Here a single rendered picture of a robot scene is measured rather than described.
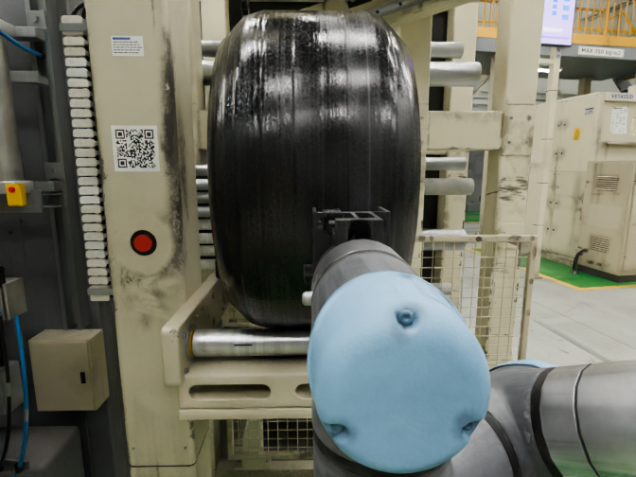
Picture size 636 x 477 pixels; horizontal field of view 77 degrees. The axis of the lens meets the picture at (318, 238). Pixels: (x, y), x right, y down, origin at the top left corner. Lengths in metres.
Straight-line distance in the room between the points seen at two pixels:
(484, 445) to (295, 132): 0.38
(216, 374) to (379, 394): 0.54
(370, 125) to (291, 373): 0.40
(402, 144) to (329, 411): 0.40
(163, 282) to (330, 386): 0.62
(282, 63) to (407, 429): 0.46
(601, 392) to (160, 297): 0.66
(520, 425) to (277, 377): 0.44
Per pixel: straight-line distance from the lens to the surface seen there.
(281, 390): 0.69
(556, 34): 4.84
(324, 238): 0.36
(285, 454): 1.40
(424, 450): 0.19
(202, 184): 1.12
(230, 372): 0.69
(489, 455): 0.28
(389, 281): 0.19
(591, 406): 0.28
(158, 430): 0.89
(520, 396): 0.31
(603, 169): 5.26
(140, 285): 0.78
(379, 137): 0.51
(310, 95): 0.52
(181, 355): 0.68
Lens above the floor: 1.19
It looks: 10 degrees down
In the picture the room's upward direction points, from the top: straight up
